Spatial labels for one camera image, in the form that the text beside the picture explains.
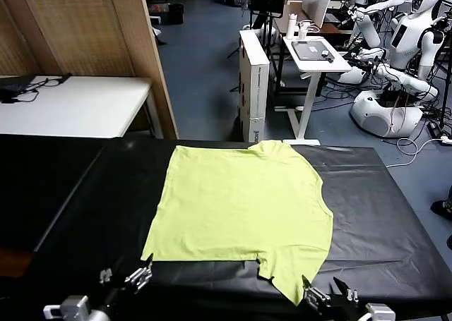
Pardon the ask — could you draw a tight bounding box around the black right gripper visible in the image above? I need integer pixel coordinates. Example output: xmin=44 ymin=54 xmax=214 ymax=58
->
xmin=302 ymin=274 xmax=369 ymax=321

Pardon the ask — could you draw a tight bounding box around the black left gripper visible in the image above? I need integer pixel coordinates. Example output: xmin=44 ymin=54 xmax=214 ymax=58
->
xmin=100 ymin=253 xmax=154 ymax=317

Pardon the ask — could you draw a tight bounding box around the yellow-green t-shirt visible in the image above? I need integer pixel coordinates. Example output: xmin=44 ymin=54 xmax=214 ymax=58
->
xmin=140 ymin=140 xmax=335 ymax=306

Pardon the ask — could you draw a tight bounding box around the white jointed robot arm segment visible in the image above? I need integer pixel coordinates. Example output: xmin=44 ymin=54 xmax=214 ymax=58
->
xmin=374 ymin=62 xmax=439 ymax=102

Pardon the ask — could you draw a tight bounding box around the white rounded robot base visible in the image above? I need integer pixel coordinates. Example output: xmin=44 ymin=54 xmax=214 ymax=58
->
xmin=349 ymin=89 xmax=424 ymax=138

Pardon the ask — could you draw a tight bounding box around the black plastic table cover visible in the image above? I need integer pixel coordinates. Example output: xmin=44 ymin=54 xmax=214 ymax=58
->
xmin=0 ymin=136 xmax=452 ymax=321

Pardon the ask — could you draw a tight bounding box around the white rectangular table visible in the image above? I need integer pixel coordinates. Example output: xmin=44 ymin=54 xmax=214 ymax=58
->
xmin=0 ymin=75 xmax=164 ymax=140

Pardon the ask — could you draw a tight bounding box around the black pouch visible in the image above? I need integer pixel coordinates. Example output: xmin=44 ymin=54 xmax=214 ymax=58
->
xmin=0 ymin=83 xmax=28 ymax=95

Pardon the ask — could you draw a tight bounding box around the tall white cardboard box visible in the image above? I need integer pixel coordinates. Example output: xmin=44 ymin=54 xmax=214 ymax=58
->
xmin=238 ymin=29 xmax=271 ymax=144

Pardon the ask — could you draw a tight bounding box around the white robot shell piece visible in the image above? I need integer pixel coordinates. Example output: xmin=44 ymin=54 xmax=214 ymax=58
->
xmin=338 ymin=66 xmax=369 ymax=85

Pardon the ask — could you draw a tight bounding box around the white height-adjustable side desk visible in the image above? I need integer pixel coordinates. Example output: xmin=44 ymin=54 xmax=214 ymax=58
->
xmin=273 ymin=35 xmax=353 ymax=146

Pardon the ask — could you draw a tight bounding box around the black tripod pole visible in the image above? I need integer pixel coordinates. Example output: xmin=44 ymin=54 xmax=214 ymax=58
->
xmin=437 ymin=35 xmax=452 ymax=130

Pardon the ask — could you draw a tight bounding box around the grey closed laptop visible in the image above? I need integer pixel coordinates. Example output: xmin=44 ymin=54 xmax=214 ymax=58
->
xmin=291 ymin=40 xmax=335 ymax=60

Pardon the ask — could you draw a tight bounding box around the wooden partition panel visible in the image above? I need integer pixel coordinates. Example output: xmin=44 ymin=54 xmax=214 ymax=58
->
xmin=0 ymin=0 xmax=179 ymax=140

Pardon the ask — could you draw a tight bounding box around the white humanoid robot with head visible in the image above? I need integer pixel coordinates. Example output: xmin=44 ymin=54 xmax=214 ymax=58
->
xmin=388 ymin=0 xmax=446 ymax=80

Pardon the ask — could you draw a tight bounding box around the small white desk gadget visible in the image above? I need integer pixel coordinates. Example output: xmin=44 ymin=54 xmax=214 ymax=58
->
xmin=298 ymin=20 xmax=318 ymax=40

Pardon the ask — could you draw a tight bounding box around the brown wooden desk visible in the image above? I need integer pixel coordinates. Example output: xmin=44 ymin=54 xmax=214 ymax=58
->
xmin=273 ymin=12 xmax=354 ymax=36

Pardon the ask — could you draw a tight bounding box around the black bin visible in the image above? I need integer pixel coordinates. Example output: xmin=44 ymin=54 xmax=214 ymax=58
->
xmin=167 ymin=2 xmax=184 ymax=25

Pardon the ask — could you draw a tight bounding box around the white headless humanoid robot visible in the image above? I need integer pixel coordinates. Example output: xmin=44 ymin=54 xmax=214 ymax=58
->
xmin=352 ymin=0 xmax=406 ymax=50

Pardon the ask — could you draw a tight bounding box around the white thermos bottle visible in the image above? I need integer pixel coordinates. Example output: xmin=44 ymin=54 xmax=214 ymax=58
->
xmin=285 ymin=13 xmax=298 ymax=40

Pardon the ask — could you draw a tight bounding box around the white curved panel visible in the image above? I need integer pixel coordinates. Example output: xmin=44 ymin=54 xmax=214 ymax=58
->
xmin=302 ymin=0 xmax=342 ymax=29

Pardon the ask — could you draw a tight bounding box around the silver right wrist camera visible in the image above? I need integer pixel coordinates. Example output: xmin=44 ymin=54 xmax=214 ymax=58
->
xmin=364 ymin=302 xmax=396 ymax=321

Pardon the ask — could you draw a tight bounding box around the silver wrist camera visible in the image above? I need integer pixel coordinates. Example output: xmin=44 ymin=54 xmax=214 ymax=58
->
xmin=364 ymin=302 xmax=396 ymax=321
xmin=43 ymin=294 xmax=92 ymax=321

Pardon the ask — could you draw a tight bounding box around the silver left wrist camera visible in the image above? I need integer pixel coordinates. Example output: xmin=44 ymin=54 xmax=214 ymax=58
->
xmin=43 ymin=294 xmax=92 ymax=321

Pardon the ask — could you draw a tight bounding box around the white floor cable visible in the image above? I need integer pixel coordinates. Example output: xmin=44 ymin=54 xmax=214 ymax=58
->
xmin=384 ymin=135 xmax=452 ymax=169

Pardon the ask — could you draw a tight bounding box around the black cable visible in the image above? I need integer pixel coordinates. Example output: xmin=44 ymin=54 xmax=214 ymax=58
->
xmin=0 ymin=76 xmax=61 ymax=104

